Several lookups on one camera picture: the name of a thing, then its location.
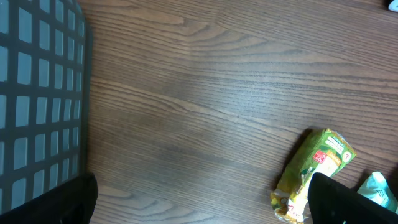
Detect white barcode scanner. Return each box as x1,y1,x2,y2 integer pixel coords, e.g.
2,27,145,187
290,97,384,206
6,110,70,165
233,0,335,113
388,0,398,12

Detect teal snack packet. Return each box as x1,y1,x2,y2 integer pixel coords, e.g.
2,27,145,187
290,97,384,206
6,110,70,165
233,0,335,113
357,172,397,213

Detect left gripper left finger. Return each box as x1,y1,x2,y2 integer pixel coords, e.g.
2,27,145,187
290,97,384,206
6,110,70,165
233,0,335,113
1,173,98,224

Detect green tea carton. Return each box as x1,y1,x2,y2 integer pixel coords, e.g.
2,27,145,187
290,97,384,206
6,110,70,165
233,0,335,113
270,129,357,223

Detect grey plastic shopping basket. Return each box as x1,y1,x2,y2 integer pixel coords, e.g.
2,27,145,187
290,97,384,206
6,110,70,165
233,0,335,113
1,0,93,213

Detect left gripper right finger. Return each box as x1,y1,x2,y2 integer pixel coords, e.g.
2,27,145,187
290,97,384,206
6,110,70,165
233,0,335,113
308,173,397,224

